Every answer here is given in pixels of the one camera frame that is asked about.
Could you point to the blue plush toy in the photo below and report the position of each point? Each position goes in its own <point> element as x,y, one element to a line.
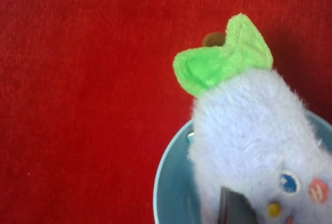
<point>252,134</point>

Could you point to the light blue bowl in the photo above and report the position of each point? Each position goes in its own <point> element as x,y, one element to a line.
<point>175,198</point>

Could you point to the red tablecloth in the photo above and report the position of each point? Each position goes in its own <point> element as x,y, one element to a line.
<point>89,100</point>

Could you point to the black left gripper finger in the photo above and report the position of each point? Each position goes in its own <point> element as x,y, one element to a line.
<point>235,209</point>

